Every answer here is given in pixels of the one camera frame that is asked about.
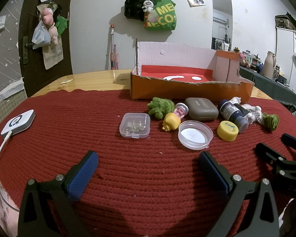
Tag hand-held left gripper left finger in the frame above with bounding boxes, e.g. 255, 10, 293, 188
18, 150, 99, 237

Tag red knitted mat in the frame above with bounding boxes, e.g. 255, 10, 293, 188
0, 89, 296, 237

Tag yellow toy figurine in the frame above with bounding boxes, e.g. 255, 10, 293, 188
162, 113, 181, 132

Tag clear round plastic lid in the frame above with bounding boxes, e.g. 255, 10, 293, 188
178, 120, 213, 150

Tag dark basket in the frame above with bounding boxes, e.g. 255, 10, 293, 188
275, 13, 296, 30

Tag clear plastic bag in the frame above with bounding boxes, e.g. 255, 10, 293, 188
32, 21, 51, 50

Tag large green fuzzy plush toy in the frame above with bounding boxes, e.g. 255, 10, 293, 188
147, 97, 175, 120

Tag grey-brown hard case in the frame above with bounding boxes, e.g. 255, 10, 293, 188
185, 97, 219, 121

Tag wall mirror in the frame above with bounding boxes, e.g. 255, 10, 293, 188
211, 0, 233, 51

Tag orange cardboard box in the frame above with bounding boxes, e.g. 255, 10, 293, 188
131, 41, 255, 103

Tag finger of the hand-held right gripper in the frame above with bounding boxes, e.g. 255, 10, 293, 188
281, 133, 296, 151
255, 143, 296, 178

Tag blue paint bottle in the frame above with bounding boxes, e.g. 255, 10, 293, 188
217, 99, 249, 133

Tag dark brown door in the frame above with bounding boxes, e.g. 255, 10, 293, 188
18, 0, 76, 98

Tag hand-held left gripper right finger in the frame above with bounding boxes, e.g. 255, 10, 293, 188
199, 150, 280, 237

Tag pink plush toy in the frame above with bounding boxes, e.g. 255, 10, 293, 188
41, 7, 58, 45

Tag white cabinet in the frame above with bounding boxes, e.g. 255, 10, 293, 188
275, 27, 296, 92

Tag green hanging plush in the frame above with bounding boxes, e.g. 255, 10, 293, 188
55, 15, 68, 36

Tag pink striped toy figurine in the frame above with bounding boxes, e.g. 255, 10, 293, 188
175, 103, 189, 119

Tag panda plush toy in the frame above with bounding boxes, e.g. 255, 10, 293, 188
142, 0, 155, 13

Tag black backpack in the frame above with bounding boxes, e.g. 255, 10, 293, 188
125, 0, 151, 21

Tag door handle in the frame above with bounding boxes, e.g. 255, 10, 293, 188
23, 37, 40, 66

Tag clear plastic bead box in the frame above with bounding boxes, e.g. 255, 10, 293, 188
119, 113, 151, 139

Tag beige hanging organizer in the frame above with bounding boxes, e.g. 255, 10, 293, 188
42, 39, 64, 70

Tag green tote bag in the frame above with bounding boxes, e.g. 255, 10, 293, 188
143, 0, 177, 31

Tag yellow bottle cap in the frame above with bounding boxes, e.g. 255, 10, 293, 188
217, 120, 239, 142

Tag small green fuzzy plush toy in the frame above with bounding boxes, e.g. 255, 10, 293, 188
262, 113, 280, 131

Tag white plush doll checked bow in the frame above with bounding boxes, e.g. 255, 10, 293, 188
228, 97, 264, 126

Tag pink sticks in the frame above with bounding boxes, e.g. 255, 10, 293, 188
113, 44, 119, 70

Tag metal mop pole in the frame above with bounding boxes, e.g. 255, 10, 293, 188
110, 25, 114, 71

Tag beige jug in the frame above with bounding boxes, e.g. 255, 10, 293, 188
262, 51, 277, 77

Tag clutter of small items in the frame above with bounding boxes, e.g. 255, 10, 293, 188
233, 47, 262, 72

